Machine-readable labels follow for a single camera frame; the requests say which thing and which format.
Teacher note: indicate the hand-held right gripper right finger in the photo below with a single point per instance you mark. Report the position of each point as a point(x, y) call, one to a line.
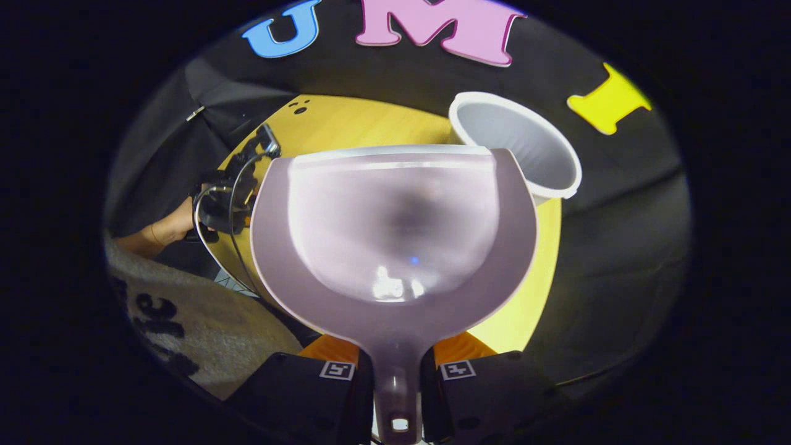
point(488, 402)

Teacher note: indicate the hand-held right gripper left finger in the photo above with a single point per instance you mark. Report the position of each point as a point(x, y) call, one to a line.
point(303, 402)

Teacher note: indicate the pale lilac dustpan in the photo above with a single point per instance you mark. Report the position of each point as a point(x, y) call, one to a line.
point(395, 247)

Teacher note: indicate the white ribbed garbage bin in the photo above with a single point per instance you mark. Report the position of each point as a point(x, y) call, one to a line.
point(525, 142)

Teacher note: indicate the yellow wooden desktop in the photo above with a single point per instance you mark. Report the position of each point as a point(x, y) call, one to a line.
point(346, 123)

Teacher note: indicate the small white cloth tag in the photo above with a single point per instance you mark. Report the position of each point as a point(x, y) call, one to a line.
point(195, 113)

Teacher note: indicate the person's grey printed clothing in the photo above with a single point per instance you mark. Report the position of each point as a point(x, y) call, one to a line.
point(204, 327)

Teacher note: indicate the black backdrop cloth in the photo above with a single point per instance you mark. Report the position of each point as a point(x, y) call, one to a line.
point(395, 80)

